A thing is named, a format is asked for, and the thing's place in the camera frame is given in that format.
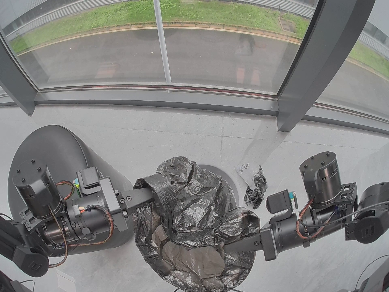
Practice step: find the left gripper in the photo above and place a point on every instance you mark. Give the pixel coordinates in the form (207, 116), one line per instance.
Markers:
(91, 214)

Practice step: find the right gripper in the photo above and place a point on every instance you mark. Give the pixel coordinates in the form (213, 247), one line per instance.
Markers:
(288, 233)

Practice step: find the black plastic bag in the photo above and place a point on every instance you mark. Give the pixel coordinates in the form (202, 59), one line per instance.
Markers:
(188, 199)

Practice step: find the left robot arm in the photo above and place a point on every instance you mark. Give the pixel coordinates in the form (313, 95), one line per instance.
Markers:
(36, 181)

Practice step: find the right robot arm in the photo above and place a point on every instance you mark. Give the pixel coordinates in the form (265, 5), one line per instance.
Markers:
(322, 175)

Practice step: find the white trash bin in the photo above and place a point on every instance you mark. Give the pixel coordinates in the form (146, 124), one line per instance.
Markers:
(233, 185)

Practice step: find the crumpled black plastic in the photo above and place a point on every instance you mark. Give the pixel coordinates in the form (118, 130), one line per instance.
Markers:
(256, 190)

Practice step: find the clear printed wrapper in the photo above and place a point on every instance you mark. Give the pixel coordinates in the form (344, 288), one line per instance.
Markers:
(244, 169)

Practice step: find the window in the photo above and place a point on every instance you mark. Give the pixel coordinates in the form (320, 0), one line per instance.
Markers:
(212, 56)

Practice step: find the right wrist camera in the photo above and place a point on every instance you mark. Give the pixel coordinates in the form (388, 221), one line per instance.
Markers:
(278, 204)

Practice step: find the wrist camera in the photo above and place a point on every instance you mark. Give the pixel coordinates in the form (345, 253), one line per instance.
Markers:
(89, 178)
(278, 204)

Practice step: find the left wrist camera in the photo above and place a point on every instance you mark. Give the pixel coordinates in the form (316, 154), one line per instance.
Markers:
(89, 178)

